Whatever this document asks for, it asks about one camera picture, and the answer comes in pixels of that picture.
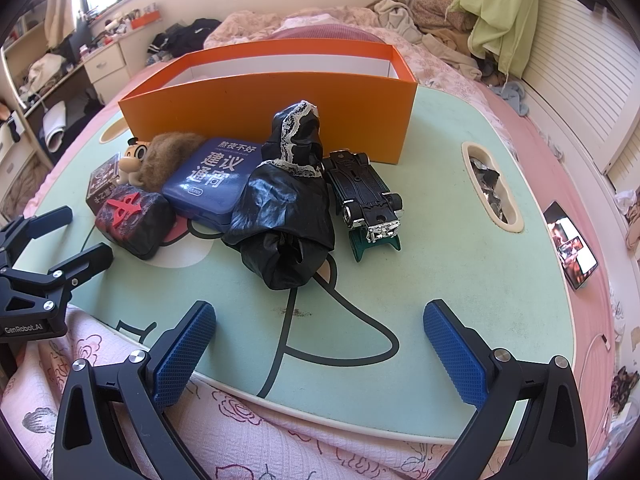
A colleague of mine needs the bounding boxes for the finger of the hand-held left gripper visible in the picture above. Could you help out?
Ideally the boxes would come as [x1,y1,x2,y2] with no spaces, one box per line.
[0,205,74,256]
[47,242,115,288]

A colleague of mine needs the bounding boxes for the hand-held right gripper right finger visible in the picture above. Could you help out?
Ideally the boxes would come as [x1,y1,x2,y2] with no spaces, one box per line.
[422,299,588,480]

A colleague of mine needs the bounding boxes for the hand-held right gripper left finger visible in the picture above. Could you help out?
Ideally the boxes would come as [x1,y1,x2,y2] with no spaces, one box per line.
[52,300,218,480]

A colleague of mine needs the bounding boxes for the red and black pouch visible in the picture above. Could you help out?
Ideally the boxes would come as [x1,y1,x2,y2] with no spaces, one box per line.
[94,183,177,261]

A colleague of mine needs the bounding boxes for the small dark printed box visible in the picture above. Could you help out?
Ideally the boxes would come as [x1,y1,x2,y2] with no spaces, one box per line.
[85,152,123,213]

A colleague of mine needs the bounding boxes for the cartoon figurine with black hat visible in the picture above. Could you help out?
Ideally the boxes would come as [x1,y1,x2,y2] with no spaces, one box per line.
[116,136,152,187]

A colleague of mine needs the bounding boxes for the brown fluffy ball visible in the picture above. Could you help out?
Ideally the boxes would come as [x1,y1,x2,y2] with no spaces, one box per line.
[137,131,207,192]

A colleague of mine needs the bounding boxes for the blue tin case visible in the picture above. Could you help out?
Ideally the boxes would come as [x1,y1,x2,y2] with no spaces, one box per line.
[161,137,261,226]

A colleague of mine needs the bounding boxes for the black lace trimmed bag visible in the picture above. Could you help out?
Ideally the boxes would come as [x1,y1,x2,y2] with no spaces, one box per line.
[221,101,337,291]

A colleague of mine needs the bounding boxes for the black toy car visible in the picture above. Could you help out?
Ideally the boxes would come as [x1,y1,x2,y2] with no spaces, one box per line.
[321,148,405,245]

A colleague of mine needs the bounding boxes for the orange cardboard box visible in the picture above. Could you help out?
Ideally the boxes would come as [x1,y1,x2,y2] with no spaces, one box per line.
[118,39,418,166]

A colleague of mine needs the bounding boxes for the green cartoon print desktop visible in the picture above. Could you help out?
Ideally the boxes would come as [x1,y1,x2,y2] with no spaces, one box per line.
[30,82,588,443]

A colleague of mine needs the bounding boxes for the white rolled mat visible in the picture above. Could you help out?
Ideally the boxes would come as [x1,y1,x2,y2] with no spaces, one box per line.
[41,101,68,153]

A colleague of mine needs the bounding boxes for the cluttered side desk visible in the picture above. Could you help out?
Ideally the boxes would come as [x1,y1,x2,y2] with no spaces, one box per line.
[0,45,101,211]

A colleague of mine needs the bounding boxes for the green toy stand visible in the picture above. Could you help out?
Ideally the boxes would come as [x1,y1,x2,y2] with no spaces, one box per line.
[349,230,402,264]

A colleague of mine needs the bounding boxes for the pink rose print quilt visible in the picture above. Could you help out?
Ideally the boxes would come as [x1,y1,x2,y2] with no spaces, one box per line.
[0,305,626,480]

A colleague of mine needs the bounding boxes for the white crumpled cloth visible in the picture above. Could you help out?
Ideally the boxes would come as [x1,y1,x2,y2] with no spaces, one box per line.
[27,52,68,91]

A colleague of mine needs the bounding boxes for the smartphone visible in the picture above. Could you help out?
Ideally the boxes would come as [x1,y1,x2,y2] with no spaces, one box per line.
[547,201,599,291]

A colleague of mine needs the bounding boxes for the white drawer cabinet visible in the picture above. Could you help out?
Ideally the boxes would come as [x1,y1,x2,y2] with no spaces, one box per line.
[82,40,133,106]

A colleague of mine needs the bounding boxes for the crumpled foil wrapper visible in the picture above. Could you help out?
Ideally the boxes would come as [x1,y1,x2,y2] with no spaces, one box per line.
[470,155,516,223]

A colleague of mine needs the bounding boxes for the white bookshelf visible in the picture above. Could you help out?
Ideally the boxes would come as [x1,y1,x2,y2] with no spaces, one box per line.
[0,10,51,61]

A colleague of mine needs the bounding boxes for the orange organizer tray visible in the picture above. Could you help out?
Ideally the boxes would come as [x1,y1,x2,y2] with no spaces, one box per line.
[129,9,162,31]

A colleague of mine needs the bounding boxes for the beige crumpled cloth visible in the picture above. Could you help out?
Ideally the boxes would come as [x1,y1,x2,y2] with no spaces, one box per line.
[612,190,640,261]

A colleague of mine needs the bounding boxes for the black clothes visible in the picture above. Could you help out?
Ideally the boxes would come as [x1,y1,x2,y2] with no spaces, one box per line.
[146,18,223,66]

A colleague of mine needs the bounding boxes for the floral quilt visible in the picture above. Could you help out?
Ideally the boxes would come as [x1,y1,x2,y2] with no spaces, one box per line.
[202,7,481,106]

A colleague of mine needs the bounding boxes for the white slatted panel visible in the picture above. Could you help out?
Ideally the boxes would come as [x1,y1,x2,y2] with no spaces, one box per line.
[520,0,640,176]

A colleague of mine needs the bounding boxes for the maroon pillow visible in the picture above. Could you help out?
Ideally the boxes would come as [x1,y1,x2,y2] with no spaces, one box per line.
[270,22,396,48]

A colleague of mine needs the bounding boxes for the pile of beige clothes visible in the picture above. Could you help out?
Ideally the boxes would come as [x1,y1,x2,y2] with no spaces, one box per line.
[367,0,483,81]

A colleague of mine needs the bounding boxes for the green hanging cloth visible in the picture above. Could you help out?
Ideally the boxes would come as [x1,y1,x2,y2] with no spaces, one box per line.
[446,0,541,78]

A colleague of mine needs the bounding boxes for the white charging cable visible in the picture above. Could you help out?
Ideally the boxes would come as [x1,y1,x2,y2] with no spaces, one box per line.
[582,332,611,376]

